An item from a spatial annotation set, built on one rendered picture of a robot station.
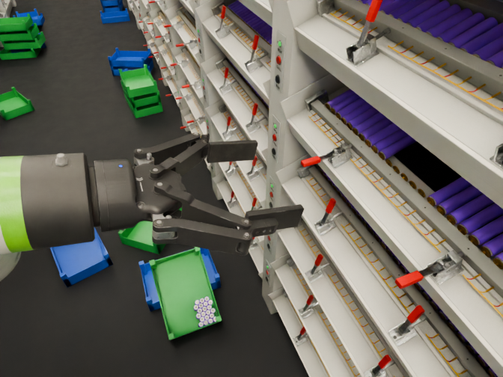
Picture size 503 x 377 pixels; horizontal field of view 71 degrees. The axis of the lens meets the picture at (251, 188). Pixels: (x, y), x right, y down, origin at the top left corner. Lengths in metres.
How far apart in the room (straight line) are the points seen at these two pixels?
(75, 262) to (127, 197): 1.45
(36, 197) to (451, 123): 0.44
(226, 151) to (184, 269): 1.06
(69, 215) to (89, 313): 1.29
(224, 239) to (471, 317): 0.34
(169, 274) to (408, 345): 1.02
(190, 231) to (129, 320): 1.23
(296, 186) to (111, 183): 0.62
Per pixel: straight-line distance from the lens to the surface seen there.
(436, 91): 0.51
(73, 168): 0.37
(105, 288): 1.68
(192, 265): 1.51
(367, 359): 0.90
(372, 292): 0.75
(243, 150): 0.49
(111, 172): 0.37
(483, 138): 0.46
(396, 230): 0.59
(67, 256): 1.85
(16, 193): 0.36
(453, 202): 0.60
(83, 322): 1.63
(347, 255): 0.79
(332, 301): 0.95
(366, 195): 0.63
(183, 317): 1.48
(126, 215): 0.37
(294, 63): 0.75
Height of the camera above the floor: 1.33
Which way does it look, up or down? 43 degrees down
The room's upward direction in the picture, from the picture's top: straight up
